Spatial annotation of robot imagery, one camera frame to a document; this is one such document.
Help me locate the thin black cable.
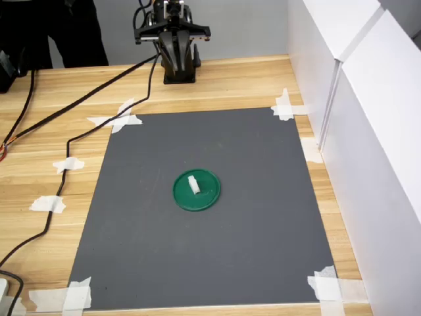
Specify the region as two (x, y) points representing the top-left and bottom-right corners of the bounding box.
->
(0, 269), (24, 316)
(0, 68), (37, 147)
(0, 55), (162, 267)

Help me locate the round green lid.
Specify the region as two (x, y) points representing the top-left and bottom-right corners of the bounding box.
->
(172, 167), (222, 213)

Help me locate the person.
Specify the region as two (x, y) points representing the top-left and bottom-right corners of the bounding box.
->
(0, 0), (110, 70)

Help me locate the white tape piece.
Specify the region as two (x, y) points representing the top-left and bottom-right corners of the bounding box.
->
(28, 276), (93, 313)
(270, 88), (310, 122)
(86, 97), (143, 134)
(301, 138), (325, 165)
(29, 196), (66, 214)
(52, 157), (86, 174)
(307, 265), (369, 316)

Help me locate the thick black cable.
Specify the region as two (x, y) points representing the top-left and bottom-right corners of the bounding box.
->
(0, 54), (159, 162)

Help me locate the small white plastic terminal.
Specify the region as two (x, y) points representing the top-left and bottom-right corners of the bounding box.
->
(187, 176), (201, 196)

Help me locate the white partition panel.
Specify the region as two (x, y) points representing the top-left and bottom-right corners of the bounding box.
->
(285, 0), (385, 147)
(320, 9), (421, 316)

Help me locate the dark grey mat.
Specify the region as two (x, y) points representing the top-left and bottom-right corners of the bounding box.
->
(67, 107), (339, 311)

